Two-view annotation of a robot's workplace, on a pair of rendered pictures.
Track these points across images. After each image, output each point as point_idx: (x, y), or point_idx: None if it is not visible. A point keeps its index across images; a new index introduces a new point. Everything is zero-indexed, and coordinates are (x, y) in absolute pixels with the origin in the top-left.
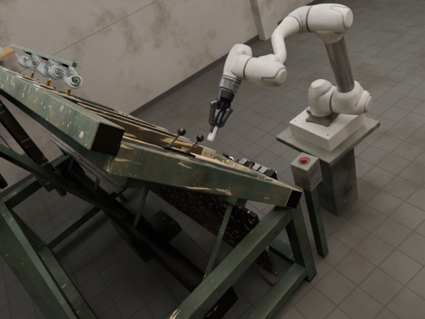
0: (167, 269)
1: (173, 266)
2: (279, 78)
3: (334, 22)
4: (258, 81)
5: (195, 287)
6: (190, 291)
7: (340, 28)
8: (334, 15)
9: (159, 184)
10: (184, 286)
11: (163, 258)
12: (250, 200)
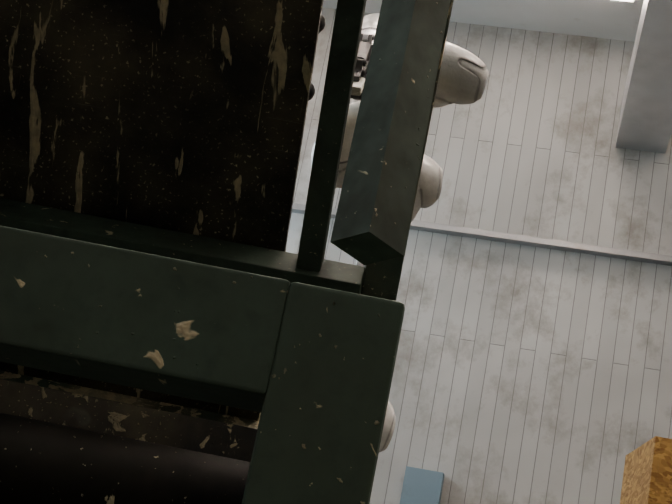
0: (29, 450)
1: (81, 433)
2: (487, 76)
3: (428, 168)
4: (448, 63)
5: (244, 466)
6: (209, 490)
7: (433, 184)
8: (426, 158)
9: (364, 1)
10: (157, 489)
11: (1, 418)
12: (397, 289)
